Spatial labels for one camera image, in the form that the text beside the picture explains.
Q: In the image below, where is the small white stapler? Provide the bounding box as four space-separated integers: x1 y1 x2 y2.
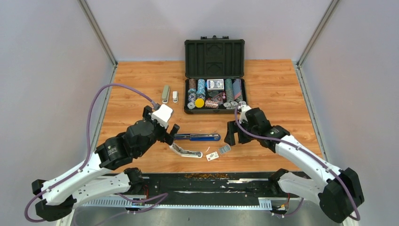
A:
172 91 178 103

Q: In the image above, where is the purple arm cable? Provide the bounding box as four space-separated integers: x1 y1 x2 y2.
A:
234 106 361 221
24 83 157 223

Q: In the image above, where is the grey-green stapler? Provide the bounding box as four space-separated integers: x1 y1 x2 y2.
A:
161 85 170 104

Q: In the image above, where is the blue playing card deck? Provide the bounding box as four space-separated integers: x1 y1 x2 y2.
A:
206 79 224 91

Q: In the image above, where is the aluminium slotted rail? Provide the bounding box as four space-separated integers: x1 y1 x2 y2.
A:
84 195 272 210

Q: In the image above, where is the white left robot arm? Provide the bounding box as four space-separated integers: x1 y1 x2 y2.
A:
32 104 180 222

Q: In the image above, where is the blue stapler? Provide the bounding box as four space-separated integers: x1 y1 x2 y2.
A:
175 133 221 141

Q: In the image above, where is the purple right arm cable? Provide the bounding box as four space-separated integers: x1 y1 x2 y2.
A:
234 106 361 221

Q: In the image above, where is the black poker chip case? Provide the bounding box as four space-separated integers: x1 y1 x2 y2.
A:
184 36 248 114

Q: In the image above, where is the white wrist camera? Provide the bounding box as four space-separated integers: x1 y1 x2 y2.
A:
151 104 174 129
238 105 252 124

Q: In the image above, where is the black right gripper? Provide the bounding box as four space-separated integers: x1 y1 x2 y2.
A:
224 119 259 146

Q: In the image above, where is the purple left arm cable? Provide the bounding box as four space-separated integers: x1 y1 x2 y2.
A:
24 83 157 223

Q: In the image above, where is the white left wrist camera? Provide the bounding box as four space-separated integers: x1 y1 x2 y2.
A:
151 104 174 129

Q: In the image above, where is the yellow poker chip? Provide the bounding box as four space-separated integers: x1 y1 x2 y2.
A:
195 98 205 108

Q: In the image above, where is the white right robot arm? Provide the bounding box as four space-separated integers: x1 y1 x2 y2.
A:
224 105 365 223

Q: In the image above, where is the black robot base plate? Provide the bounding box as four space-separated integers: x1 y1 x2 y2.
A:
123 172 299 206

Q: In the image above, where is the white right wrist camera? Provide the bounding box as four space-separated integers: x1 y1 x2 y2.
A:
238 105 252 124

